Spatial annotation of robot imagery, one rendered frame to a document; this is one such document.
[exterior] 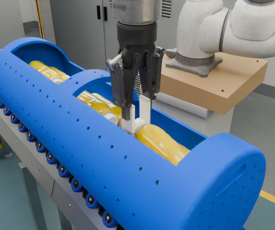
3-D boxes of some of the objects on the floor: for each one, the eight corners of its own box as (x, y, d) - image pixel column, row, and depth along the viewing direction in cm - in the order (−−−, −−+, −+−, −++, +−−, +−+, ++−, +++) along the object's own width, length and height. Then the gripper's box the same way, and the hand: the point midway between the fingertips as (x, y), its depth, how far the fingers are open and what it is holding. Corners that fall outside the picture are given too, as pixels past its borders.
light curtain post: (70, 172, 226) (29, -104, 139) (75, 176, 222) (34, -105, 135) (64, 175, 222) (16, -105, 135) (67, 180, 219) (21, -106, 131)
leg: (48, 241, 175) (28, 158, 142) (53, 248, 171) (33, 164, 139) (39, 247, 171) (16, 163, 139) (43, 253, 168) (21, 169, 135)
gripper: (155, 10, 62) (153, 109, 74) (87, 23, 52) (96, 134, 64) (183, 16, 57) (174, 121, 69) (112, 32, 47) (117, 150, 60)
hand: (137, 115), depth 65 cm, fingers closed on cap, 4 cm apart
